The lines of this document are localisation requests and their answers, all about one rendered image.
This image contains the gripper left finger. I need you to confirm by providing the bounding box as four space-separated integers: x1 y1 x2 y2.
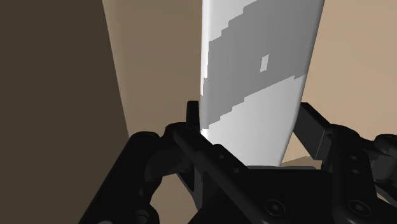
79 101 265 224

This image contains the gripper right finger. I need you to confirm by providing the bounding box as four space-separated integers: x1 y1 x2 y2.
293 102 397 224

